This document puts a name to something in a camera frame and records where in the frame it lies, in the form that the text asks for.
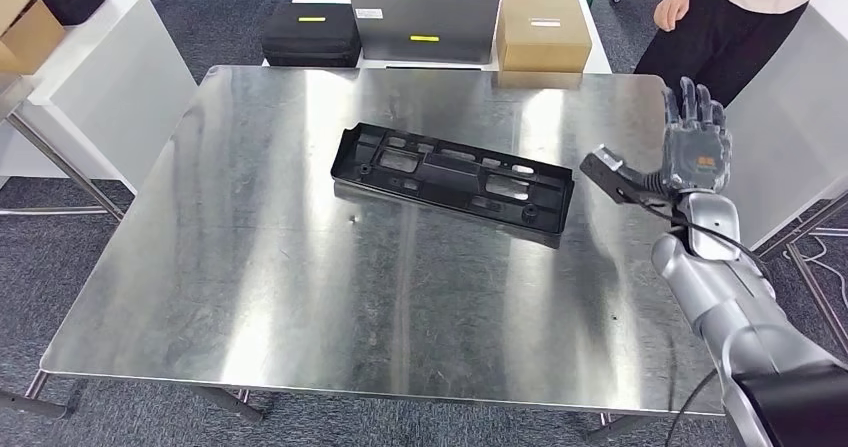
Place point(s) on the person's right hand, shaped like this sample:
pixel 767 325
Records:
pixel 670 12

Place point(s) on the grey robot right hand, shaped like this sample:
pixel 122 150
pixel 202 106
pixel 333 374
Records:
pixel 696 159

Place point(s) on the long black plastic part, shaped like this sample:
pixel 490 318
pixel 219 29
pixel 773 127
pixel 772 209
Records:
pixel 450 179

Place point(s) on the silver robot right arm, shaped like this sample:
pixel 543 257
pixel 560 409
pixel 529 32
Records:
pixel 715 292

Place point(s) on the stainless steel workbench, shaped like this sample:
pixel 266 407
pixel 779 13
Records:
pixel 265 265

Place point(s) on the person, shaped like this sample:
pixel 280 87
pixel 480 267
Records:
pixel 715 40

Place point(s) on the white cabinet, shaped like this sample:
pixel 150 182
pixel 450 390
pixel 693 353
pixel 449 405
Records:
pixel 788 132
pixel 112 86

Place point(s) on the cardboard box with yellow label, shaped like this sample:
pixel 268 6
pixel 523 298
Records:
pixel 543 46

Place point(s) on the grey laptop with yellow label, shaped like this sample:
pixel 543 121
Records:
pixel 424 20

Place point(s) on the plain cardboard box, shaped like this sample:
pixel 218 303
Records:
pixel 33 40

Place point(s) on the black camera bracket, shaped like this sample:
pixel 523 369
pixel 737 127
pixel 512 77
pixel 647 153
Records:
pixel 616 182

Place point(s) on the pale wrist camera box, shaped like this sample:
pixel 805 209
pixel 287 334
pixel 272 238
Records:
pixel 607 158

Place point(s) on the steel table frame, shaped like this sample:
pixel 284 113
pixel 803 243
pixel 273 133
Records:
pixel 816 296

